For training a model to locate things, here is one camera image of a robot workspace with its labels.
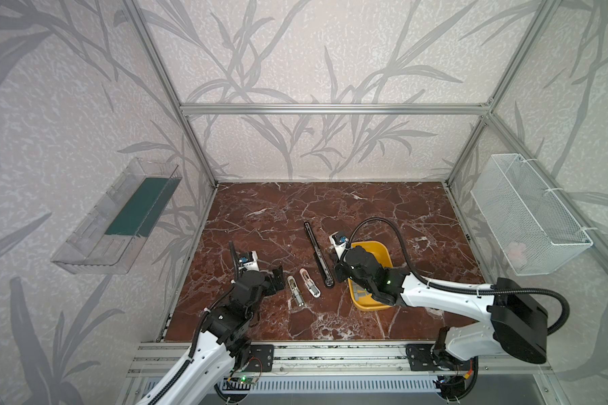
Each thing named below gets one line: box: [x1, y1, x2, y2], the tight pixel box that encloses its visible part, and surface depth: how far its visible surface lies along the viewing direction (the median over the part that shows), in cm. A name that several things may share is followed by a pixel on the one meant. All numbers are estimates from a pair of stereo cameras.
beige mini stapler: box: [287, 275, 305, 308], surface depth 86 cm
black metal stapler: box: [304, 221, 336, 289], surface depth 98 cm
